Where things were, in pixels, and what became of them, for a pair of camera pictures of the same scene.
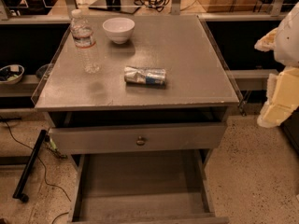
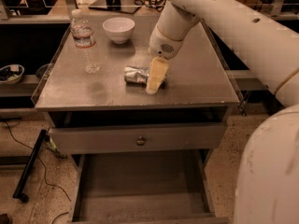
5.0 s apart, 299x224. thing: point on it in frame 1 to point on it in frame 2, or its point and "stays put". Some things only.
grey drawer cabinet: x=139 y=130 stays put
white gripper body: x=289 y=45 to x=163 y=46
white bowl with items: x=11 y=74 stays put
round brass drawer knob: x=141 y=141 stays put
